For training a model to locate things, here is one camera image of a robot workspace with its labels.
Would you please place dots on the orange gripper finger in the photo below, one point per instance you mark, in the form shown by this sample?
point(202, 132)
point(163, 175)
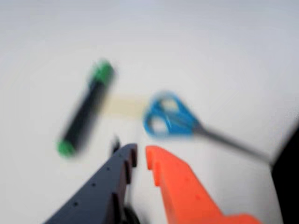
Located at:
point(184, 193)

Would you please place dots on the short beige tape piece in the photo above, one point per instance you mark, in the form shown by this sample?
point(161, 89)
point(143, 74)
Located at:
point(126, 107)

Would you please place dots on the green and black marker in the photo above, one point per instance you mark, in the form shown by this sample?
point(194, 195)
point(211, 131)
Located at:
point(90, 105)

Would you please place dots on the navy gripper finger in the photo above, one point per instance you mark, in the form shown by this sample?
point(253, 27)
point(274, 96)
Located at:
point(98, 191)

